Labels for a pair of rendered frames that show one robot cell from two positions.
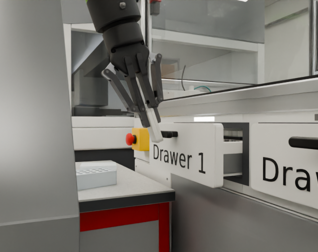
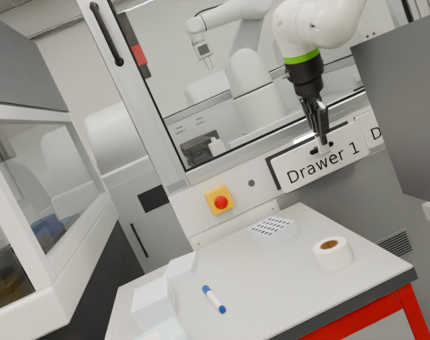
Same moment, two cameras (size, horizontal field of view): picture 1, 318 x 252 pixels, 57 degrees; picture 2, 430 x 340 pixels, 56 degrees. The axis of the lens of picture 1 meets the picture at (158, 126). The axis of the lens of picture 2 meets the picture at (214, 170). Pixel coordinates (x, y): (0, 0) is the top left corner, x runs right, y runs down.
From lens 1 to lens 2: 1.30 m
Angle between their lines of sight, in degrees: 70
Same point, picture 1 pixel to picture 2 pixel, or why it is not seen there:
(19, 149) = not seen: outside the picture
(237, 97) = (334, 110)
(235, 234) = (360, 184)
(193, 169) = (347, 156)
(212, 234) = (342, 201)
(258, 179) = (371, 142)
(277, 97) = (358, 101)
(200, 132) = (346, 131)
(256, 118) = (351, 116)
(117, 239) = not seen: hidden behind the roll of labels
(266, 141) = (369, 121)
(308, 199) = not seen: hidden behind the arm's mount
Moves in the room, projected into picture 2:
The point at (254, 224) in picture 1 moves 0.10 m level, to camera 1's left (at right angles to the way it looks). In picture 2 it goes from (369, 168) to (373, 177)
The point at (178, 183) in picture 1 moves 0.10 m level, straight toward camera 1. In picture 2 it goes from (291, 199) to (322, 190)
